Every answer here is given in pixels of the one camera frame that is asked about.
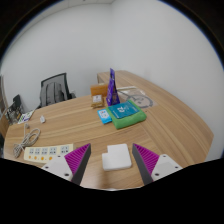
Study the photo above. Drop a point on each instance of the dark cardboard boxes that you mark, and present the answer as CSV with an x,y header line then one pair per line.
x,y
14,113

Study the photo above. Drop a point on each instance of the grey backpack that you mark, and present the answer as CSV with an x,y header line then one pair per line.
x,y
52,94

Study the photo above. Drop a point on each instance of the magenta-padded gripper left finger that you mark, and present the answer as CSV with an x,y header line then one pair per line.
x,y
58,165

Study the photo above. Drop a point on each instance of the cream power strip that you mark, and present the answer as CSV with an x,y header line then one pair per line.
x,y
43,153

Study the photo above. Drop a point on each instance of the black mesh office chair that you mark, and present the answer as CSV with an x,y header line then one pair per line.
x,y
55,77

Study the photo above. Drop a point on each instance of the wooden glass-door cabinet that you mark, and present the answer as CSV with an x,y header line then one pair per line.
x,y
2,126

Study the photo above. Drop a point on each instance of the small tan box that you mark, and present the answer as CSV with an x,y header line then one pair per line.
x,y
97,101

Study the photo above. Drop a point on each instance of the small blue packet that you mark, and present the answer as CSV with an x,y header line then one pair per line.
x,y
104,116

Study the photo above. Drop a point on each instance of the white charger block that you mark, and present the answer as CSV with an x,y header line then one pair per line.
x,y
117,157

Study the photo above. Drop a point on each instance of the teal flat packet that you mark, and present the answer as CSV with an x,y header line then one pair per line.
x,y
123,110

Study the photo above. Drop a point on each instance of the small black chair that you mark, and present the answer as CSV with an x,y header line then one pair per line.
x,y
16,99

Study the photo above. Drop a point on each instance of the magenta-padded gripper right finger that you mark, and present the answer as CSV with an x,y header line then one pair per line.
x,y
165,165

